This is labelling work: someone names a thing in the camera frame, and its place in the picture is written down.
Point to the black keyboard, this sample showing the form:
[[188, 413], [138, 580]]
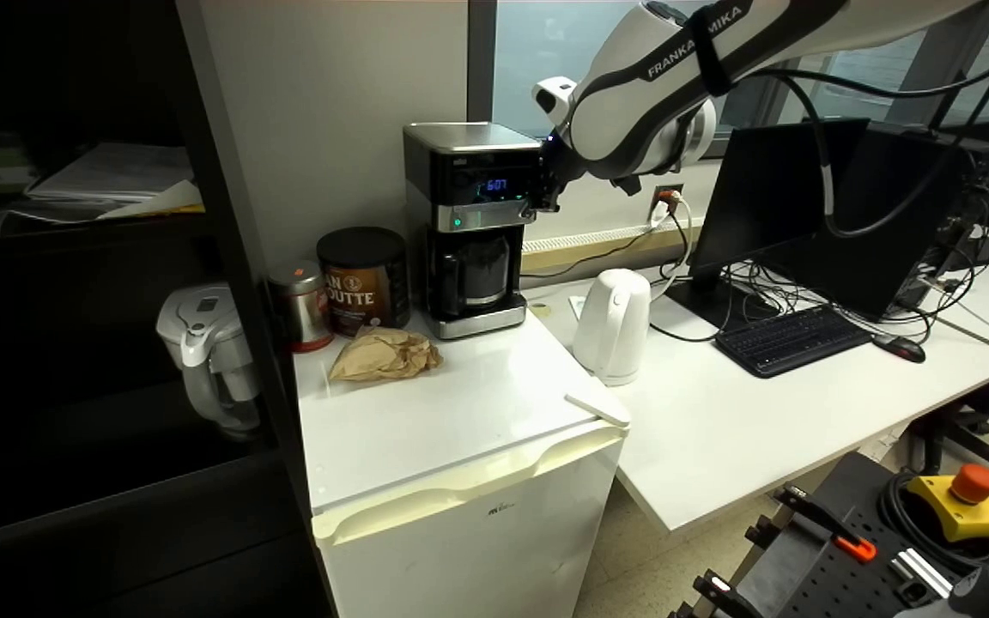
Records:
[[789, 341]]

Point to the black computer mouse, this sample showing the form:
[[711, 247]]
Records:
[[902, 350]]

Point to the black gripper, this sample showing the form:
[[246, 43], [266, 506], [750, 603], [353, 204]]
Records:
[[557, 171]]

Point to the yellow red emergency stop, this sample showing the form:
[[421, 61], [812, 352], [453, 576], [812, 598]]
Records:
[[955, 498]]

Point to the black bookshelf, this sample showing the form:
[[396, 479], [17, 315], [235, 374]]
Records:
[[116, 497]]

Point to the dark coffee canister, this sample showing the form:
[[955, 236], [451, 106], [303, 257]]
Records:
[[366, 279]]

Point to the black computer monitor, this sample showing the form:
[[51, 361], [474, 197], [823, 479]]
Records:
[[771, 192]]

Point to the crumpled brown paper bag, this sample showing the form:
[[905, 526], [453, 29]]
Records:
[[383, 357]]

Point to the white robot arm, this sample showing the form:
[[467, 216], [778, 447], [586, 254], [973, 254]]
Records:
[[664, 61]]

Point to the white water filter jug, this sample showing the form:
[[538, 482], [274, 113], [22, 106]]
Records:
[[203, 334]]

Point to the white mini fridge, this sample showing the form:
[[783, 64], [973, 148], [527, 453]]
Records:
[[464, 492]]

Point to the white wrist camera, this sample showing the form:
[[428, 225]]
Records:
[[555, 93]]

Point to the stack of papers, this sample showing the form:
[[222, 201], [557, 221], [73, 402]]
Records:
[[108, 185]]

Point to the white electric kettle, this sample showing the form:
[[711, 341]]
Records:
[[614, 329]]

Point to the black silver coffeemaker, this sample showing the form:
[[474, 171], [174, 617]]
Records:
[[467, 210]]

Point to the orange black clamp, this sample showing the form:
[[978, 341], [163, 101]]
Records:
[[838, 533]]

